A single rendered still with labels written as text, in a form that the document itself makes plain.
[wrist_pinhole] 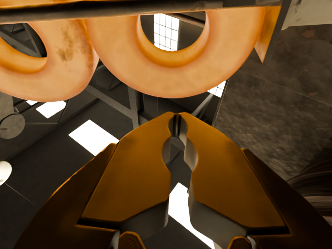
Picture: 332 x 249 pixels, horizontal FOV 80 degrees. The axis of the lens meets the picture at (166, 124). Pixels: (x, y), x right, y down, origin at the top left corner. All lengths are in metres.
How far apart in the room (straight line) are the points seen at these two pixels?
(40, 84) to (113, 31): 0.11
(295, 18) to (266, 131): 0.45
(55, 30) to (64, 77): 0.05
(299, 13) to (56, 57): 0.22
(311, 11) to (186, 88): 0.12
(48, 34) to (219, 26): 0.15
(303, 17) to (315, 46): 0.22
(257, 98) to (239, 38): 0.37
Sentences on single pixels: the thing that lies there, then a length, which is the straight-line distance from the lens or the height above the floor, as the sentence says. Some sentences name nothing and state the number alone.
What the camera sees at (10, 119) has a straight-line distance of 3.01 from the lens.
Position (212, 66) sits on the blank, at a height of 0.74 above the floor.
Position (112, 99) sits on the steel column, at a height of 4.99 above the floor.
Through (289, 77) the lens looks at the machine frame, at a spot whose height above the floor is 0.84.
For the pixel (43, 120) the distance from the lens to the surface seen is 10.71.
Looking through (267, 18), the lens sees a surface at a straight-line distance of 0.20.
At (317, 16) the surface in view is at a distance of 0.21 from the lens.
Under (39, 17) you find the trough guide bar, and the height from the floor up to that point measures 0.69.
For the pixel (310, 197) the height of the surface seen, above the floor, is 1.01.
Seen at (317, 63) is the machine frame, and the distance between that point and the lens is 0.44.
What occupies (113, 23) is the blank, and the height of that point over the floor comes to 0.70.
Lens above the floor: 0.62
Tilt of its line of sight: 49 degrees up
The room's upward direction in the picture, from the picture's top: 177 degrees counter-clockwise
